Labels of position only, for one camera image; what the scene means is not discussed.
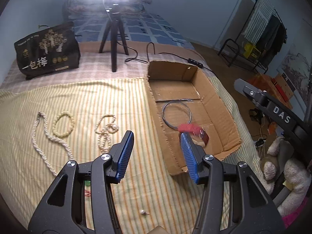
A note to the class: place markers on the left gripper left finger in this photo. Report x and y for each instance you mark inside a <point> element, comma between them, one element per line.
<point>62,208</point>

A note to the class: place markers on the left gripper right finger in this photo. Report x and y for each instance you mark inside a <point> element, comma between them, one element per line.
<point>251,208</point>

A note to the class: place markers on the red strap wristwatch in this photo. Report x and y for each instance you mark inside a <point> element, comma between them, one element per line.
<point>197,133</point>

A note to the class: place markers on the dark thin bangle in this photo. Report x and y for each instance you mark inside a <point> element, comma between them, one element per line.
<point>179,111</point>

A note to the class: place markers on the plush toy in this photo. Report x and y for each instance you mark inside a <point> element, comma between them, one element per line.
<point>285,178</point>

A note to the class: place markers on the loose pearl earring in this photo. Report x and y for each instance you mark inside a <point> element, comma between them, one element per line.
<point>143,212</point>

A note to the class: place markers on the black metal rack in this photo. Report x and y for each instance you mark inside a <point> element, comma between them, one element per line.
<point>255,35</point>

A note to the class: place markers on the cardboard box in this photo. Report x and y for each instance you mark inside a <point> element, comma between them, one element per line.
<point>179,93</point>

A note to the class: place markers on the checkered pink bedsheet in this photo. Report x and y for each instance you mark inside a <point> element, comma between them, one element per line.
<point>97,66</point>

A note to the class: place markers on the blue patterned blanket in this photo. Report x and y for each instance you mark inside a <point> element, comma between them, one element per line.
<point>144,27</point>

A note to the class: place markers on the black snack bag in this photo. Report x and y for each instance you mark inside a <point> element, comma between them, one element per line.
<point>50,50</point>

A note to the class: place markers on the black tripod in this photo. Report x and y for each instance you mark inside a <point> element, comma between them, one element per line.
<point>114,28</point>

